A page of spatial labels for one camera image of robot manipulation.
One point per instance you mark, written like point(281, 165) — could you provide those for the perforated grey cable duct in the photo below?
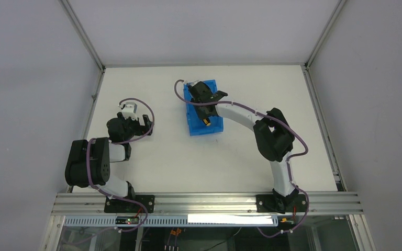
point(191, 220)

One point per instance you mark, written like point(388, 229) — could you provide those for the small green circuit board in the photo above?
point(127, 220)

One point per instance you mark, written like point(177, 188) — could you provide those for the aluminium mounting rail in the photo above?
point(180, 204)

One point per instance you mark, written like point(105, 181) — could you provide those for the blue plastic storage bin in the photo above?
point(195, 125)

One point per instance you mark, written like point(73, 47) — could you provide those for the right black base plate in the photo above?
point(279, 204)

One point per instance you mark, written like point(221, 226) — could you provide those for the yellow black handled screwdriver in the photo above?
point(206, 122)

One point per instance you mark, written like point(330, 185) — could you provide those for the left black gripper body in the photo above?
point(137, 124)

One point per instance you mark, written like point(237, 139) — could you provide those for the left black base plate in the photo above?
point(120, 206)

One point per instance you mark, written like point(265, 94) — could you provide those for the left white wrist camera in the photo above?
point(128, 110)

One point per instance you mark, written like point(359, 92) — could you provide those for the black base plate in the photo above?
point(279, 204)
point(120, 206)

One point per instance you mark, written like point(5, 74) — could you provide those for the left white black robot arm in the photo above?
point(89, 162)

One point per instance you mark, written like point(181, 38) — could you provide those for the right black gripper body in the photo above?
point(207, 110)

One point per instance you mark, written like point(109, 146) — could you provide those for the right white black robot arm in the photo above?
point(273, 137)

